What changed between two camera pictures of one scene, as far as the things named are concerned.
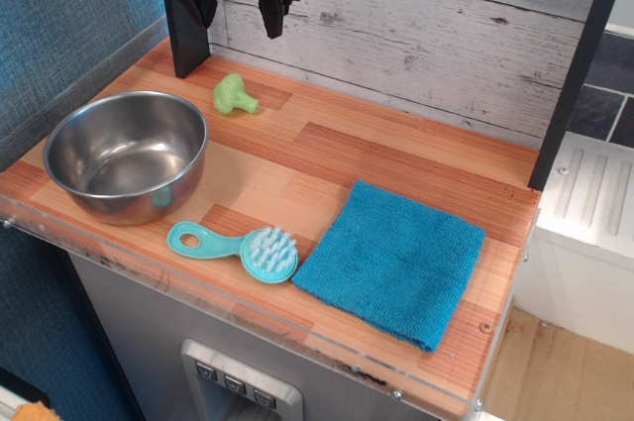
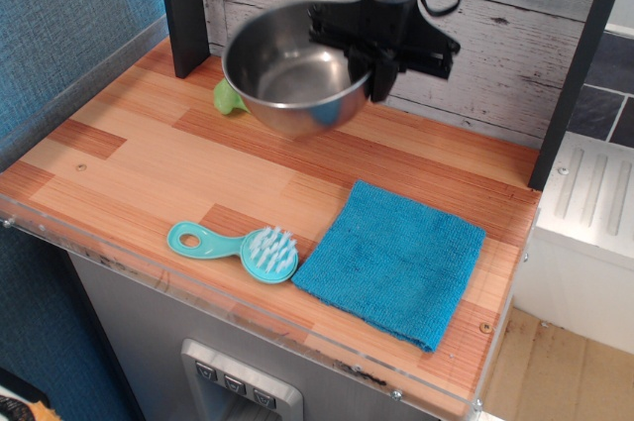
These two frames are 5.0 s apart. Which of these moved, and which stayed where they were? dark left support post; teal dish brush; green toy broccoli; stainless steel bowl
Moved: stainless steel bowl
Stayed: teal dish brush; green toy broccoli; dark left support post
